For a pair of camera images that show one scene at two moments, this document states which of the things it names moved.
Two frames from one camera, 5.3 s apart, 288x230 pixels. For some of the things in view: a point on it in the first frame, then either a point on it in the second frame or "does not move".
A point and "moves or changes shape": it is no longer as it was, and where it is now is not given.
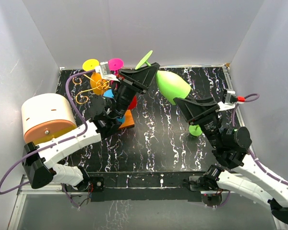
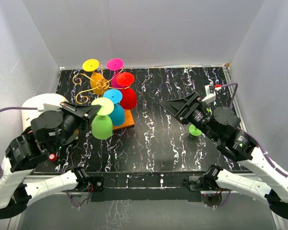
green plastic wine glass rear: (195, 130) does not move
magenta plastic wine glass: (115, 64) does not move
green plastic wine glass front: (170, 86) moves or changes shape
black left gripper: (138, 80) -> (87, 111)
